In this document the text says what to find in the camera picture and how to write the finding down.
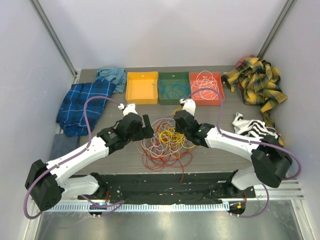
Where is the yellow plastic bin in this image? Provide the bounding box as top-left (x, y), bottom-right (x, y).
top-left (125, 71), bottom-right (159, 105)

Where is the short white cable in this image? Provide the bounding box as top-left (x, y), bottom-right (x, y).
top-left (191, 76), bottom-right (218, 97)
top-left (198, 76), bottom-right (222, 101)

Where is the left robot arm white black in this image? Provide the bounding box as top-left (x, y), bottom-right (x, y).
top-left (25, 112), bottom-right (154, 212)

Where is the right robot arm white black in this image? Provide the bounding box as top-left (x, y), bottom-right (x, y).
top-left (173, 110), bottom-right (293, 198)

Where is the green plastic bin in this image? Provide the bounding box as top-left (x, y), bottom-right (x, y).
top-left (157, 71), bottom-right (191, 105)

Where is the red plastic bin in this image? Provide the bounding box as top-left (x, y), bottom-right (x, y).
top-left (189, 70), bottom-right (225, 106)

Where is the light blue cloth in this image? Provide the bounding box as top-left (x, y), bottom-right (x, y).
top-left (95, 67), bottom-right (127, 93)

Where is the blue plaid cloth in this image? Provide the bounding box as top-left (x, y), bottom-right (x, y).
top-left (56, 79), bottom-right (116, 137)

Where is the black white striped cloth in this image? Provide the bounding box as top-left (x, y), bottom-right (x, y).
top-left (232, 112), bottom-right (284, 147)

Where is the grey folded cloth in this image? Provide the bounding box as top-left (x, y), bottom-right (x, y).
top-left (46, 133), bottom-right (80, 165)

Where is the pink cloth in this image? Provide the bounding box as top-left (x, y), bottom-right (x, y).
top-left (235, 54), bottom-right (255, 68)

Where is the yellow plaid shirt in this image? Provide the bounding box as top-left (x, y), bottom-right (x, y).
top-left (221, 57), bottom-right (288, 135)

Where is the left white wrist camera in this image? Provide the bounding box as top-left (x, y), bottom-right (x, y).
top-left (117, 103), bottom-right (138, 117)

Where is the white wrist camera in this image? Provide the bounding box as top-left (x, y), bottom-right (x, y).
top-left (117, 103), bottom-right (138, 117)
top-left (179, 98), bottom-right (196, 117)

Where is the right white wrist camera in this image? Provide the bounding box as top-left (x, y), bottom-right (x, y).
top-left (179, 98), bottom-right (196, 117)

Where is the orange cable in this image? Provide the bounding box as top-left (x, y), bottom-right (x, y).
top-left (136, 106), bottom-right (195, 156)

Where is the yellow cable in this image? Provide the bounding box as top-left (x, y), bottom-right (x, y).
top-left (156, 106), bottom-right (197, 151)

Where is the red cable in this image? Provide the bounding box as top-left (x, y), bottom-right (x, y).
top-left (141, 109), bottom-right (201, 183)

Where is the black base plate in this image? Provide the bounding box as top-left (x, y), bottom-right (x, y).
top-left (88, 172), bottom-right (256, 205)

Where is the slotted cable duct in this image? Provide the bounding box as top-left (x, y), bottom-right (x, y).
top-left (47, 201), bottom-right (230, 213)

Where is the left aluminium frame post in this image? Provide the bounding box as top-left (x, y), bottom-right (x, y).
top-left (29, 0), bottom-right (77, 78)

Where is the aluminium frame post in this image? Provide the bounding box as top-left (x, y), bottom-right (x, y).
top-left (257, 0), bottom-right (297, 58)
top-left (29, 0), bottom-right (77, 78)

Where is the right aluminium frame post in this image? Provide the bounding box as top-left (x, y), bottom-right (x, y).
top-left (257, 0), bottom-right (297, 58)

